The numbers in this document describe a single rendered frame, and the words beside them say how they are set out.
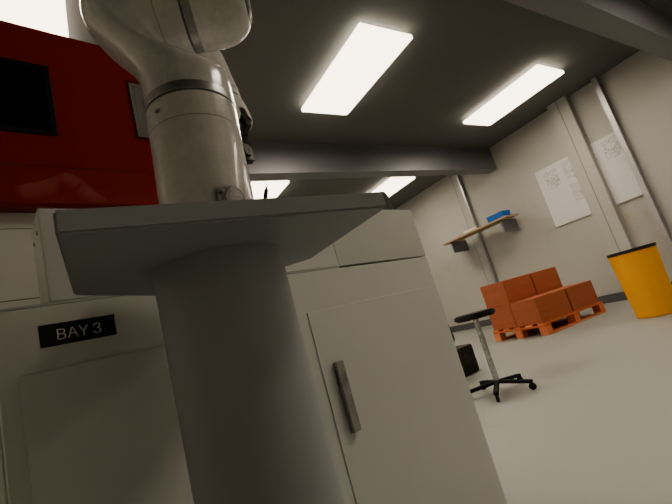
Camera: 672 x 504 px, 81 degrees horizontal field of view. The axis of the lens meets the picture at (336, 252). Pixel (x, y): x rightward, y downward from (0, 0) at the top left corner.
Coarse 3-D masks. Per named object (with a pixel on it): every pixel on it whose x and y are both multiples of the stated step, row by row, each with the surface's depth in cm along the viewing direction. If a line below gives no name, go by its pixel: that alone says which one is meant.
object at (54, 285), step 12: (36, 216) 57; (48, 216) 57; (36, 228) 58; (48, 228) 56; (36, 240) 59; (48, 240) 56; (36, 252) 60; (48, 252) 55; (60, 252) 56; (324, 252) 89; (36, 264) 61; (48, 264) 55; (60, 264) 56; (300, 264) 84; (312, 264) 86; (324, 264) 88; (336, 264) 91; (48, 276) 54; (60, 276) 55; (48, 288) 54; (60, 288) 55; (48, 300) 54; (60, 300) 55
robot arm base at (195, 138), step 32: (160, 96) 49; (192, 96) 49; (160, 128) 49; (192, 128) 48; (224, 128) 50; (160, 160) 48; (192, 160) 47; (224, 160) 49; (160, 192) 48; (192, 192) 46; (224, 192) 47
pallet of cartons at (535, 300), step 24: (480, 288) 527; (504, 288) 495; (528, 288) 515; (552, 288) 536; (576, 288) 494; (504, 312) 499; (528, 312) 467; (552, 312) 463; (576, 312) 478; (600, 312) 498; (504, 336) 509; (528, 336) 480
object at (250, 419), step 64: (64, 256) 34; (128, 256) 38; (192, 256) 43; (256, 256) 45; (192, 320) 41; (256, 320) 42; (192, 384) 41; (256, 384) 40; (192, 448) 41; (256, 448) 39; (320, 448) 43
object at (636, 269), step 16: (608, 256) 403; (624, 256) 387; (640, 256) 379; (656, 256) 379; (624, 272) 390; (640, 272) 380; (656, 272) 375; (624, 288) 396; (640, 288) 381; (656, 288) 374; (640, 304) 383; (656, 304) 374
